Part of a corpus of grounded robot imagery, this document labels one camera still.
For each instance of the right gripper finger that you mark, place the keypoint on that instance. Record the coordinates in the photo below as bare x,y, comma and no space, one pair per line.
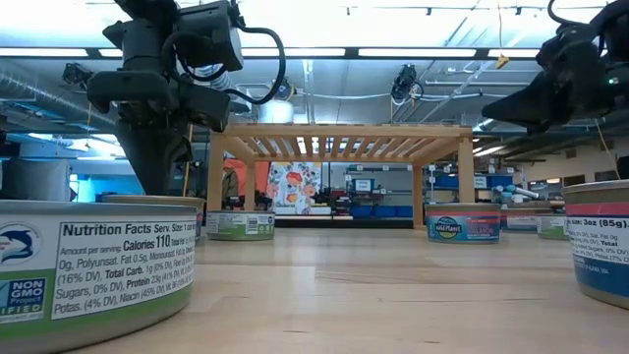
550,105
565,44

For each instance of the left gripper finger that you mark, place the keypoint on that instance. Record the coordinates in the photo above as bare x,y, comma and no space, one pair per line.
132,91
206,108

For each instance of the tuna can green white label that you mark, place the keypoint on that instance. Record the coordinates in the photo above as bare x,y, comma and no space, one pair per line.
553,227
98,275
240,226

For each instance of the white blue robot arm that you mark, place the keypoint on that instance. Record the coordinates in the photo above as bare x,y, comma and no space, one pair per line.
516,193

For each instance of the blue shelf bin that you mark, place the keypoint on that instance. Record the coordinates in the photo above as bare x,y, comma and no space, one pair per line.
447,182
501,181

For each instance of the wooden slatted shelf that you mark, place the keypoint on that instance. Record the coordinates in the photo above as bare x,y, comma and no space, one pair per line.
344,129

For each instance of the ceiling light panel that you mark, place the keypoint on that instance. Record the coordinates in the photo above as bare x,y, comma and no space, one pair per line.
417,52
513,52
304,52
110,52
44,52

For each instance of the yellow hanging tag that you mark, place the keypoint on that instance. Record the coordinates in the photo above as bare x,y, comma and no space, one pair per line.
502,61

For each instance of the white cylinder lamp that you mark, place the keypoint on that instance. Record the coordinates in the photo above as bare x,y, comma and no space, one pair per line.
275,112

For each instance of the person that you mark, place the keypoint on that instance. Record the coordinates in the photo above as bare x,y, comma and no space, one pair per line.
230,189

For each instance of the orange fabric panel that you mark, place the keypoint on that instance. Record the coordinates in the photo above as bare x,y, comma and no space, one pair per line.
260,177

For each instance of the floral print poster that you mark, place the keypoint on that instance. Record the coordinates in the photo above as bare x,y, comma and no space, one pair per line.
295,187

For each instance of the white tray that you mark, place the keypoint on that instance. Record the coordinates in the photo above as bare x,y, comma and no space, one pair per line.
286,210
319,210

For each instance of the grey covered cabinet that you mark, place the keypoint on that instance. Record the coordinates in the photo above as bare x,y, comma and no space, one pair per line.
34,179

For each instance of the white sign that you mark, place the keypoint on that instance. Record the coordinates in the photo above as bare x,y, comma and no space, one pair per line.
362,185

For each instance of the blue storage bin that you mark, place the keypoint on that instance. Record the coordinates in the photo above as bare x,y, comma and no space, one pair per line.
361,211
404,211
384,211

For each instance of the silver flexible duct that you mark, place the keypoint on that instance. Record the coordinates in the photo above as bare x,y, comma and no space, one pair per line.
218,81

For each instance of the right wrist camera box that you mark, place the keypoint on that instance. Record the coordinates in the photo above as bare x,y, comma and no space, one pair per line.
611,27

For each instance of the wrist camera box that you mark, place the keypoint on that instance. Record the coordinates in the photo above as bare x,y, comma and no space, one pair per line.
211,34
611,27

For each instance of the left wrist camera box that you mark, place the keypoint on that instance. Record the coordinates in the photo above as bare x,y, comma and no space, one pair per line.
211,34

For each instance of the grey round ceiling duct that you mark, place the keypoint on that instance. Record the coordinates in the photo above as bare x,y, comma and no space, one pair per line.
49,98

